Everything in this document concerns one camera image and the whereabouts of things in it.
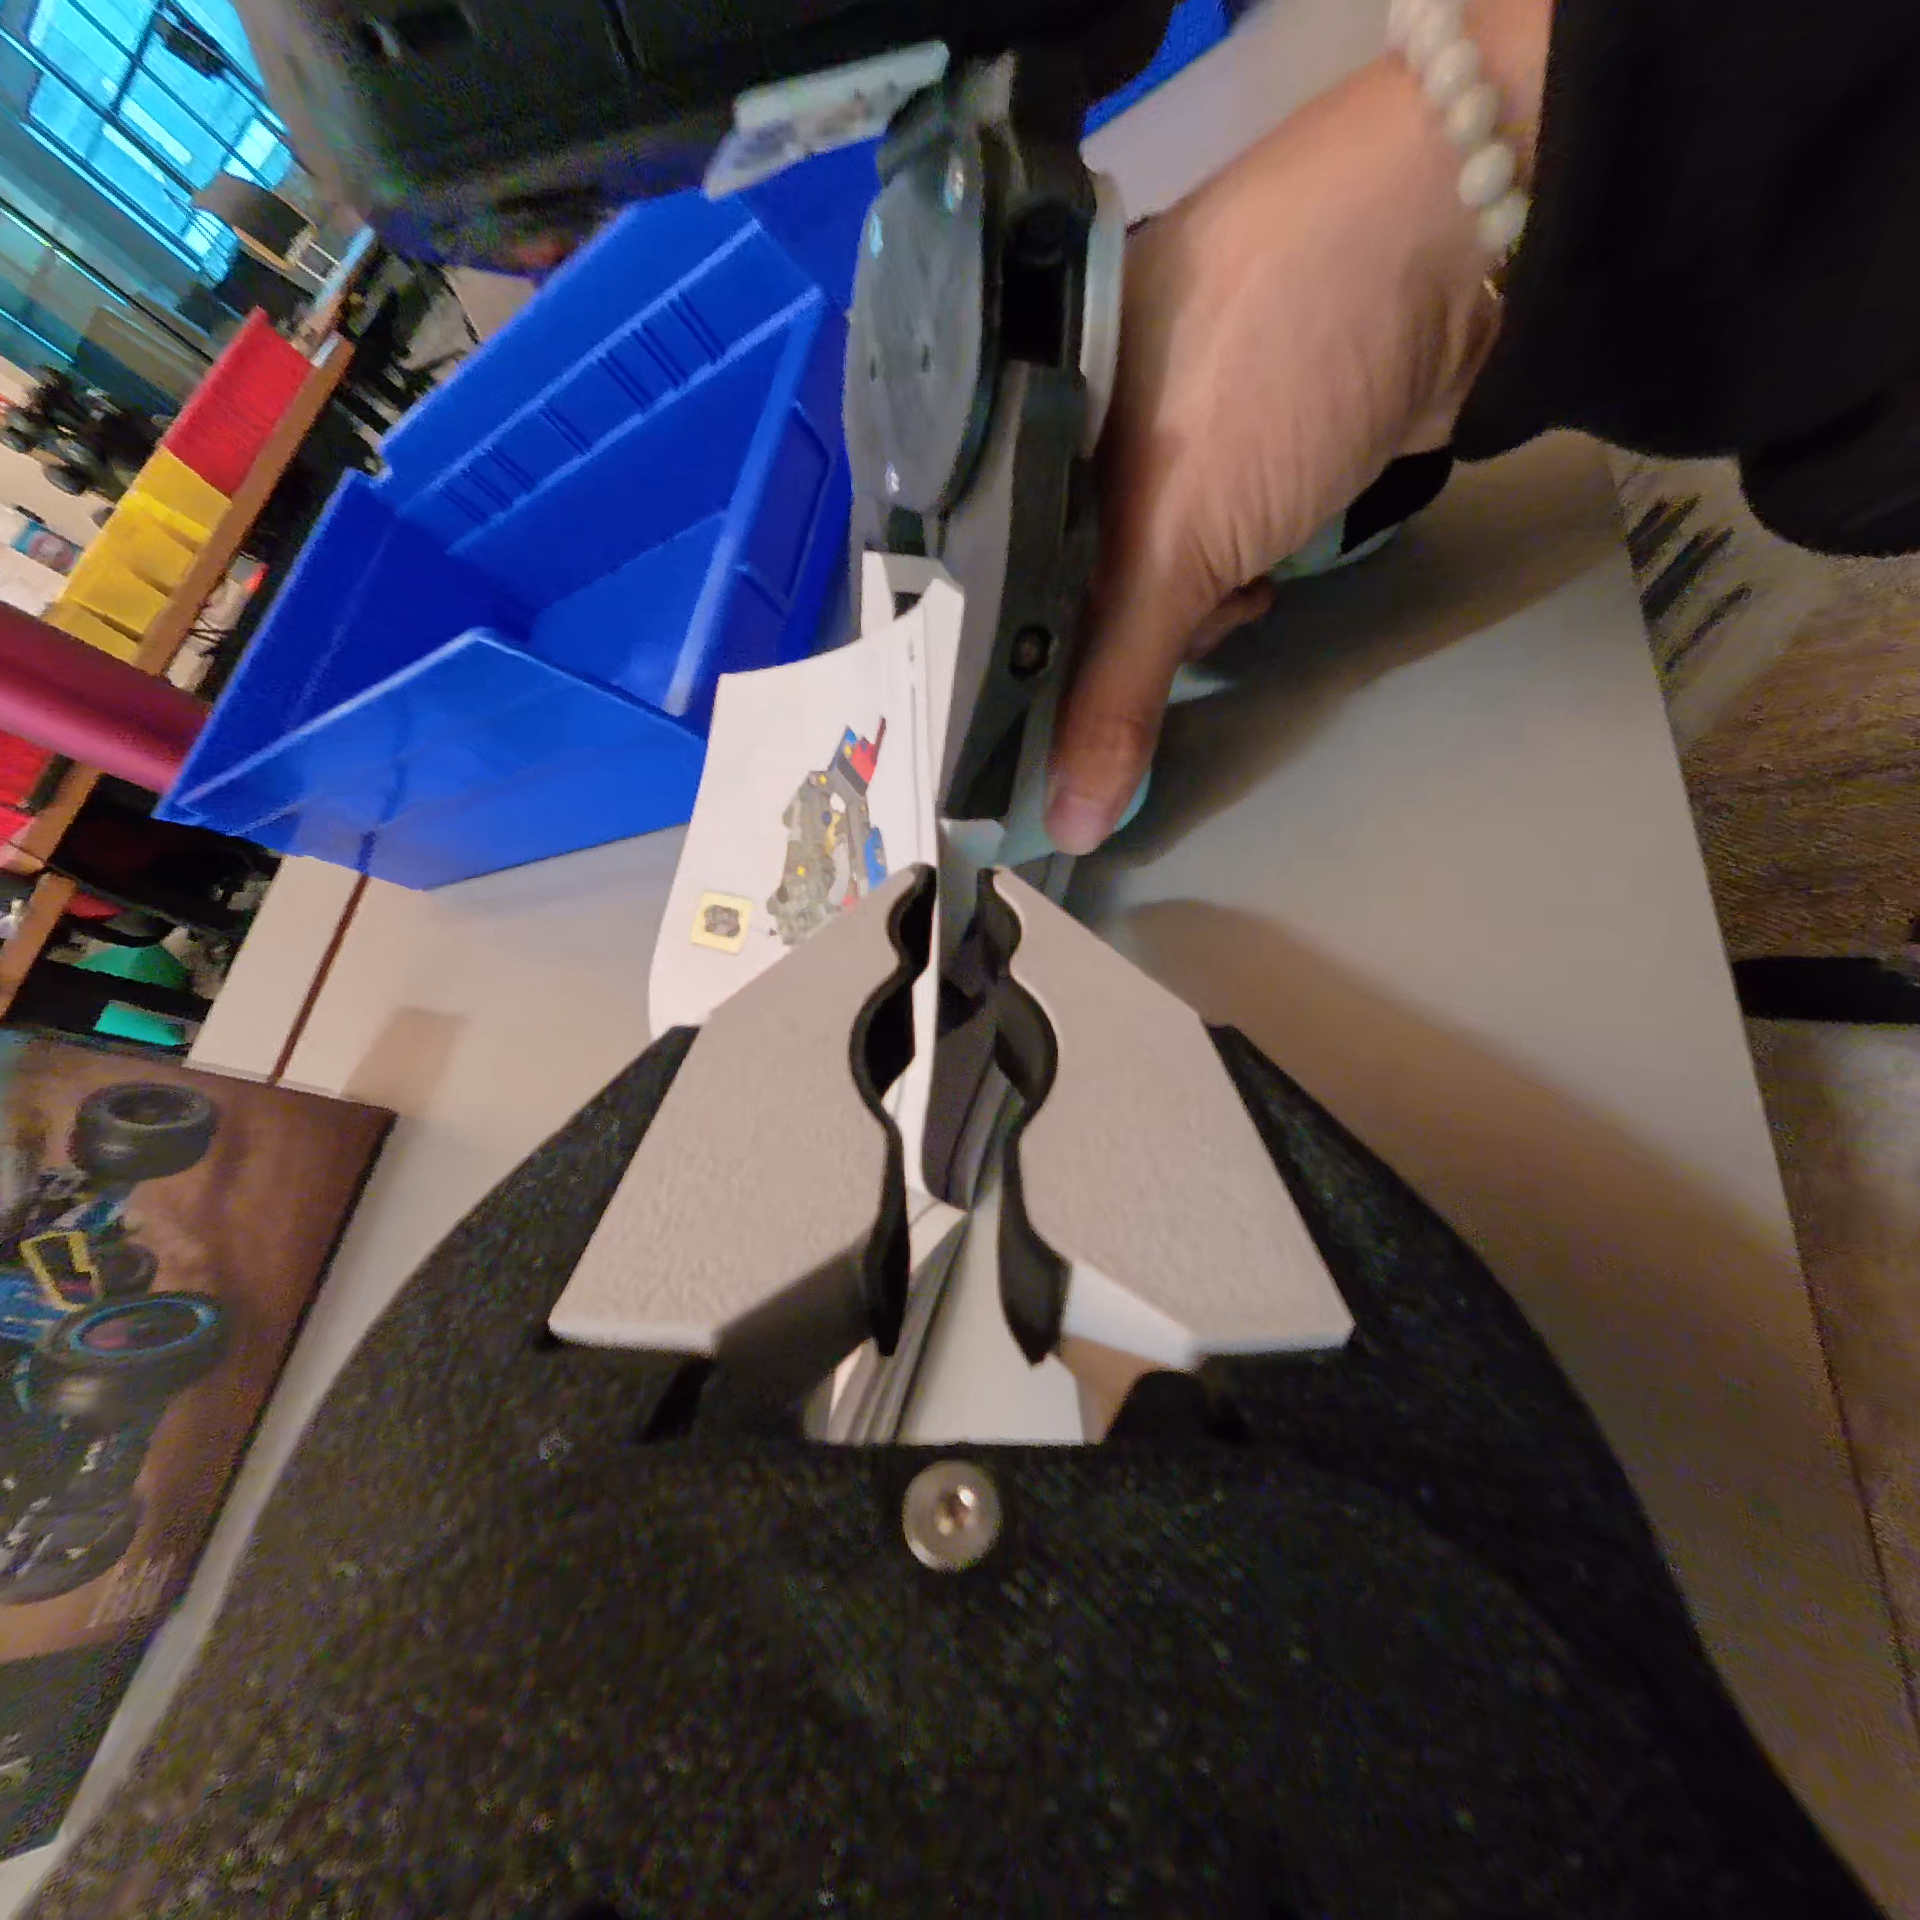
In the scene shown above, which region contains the person's right hand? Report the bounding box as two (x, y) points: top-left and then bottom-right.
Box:
(1046, 52), (1509, 857)

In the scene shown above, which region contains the maroon bottle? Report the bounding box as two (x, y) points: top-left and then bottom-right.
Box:
(0, 600), (216, 797)

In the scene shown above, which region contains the lego set box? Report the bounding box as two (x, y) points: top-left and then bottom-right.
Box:
(0, 1027), (399, 1862)

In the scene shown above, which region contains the red storage bin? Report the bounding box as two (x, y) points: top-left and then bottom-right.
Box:
(0, 736), (62, 872)
(157, 309), (326, 482)

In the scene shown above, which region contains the wooden shelf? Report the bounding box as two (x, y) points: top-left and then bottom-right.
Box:
(0, 309), (364, 1021)

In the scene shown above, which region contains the yellow storage bin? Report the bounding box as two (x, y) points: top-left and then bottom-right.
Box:
(45, 441), (228, 662)

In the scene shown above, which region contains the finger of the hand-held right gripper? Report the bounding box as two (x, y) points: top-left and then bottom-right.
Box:
(858, 546), (971, 842)
(936, 814), (1070, 903)

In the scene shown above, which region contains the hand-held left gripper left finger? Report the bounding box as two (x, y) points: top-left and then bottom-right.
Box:
(548, 865), (944, 1442)

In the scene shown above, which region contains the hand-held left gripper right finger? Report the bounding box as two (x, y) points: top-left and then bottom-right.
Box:
(974, 866), (1359, 1444)

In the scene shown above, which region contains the white bead bracelet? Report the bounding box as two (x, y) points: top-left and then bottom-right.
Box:
(1384, 0), (1535, 261)

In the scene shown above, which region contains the lego instruction booklet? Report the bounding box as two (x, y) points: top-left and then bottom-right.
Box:
(645, 637), (962, 1439)

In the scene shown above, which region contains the black toy car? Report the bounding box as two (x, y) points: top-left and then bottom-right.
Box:
(0, 367), (168, 504)

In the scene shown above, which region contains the blue bin with white label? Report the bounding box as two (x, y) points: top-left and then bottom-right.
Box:
(1084, 0), (1249, 140)

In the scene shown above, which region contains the blue plastic storage bin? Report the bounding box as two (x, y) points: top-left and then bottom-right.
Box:
(376, 140), (903, 602)
(153, 285), (851, 894)

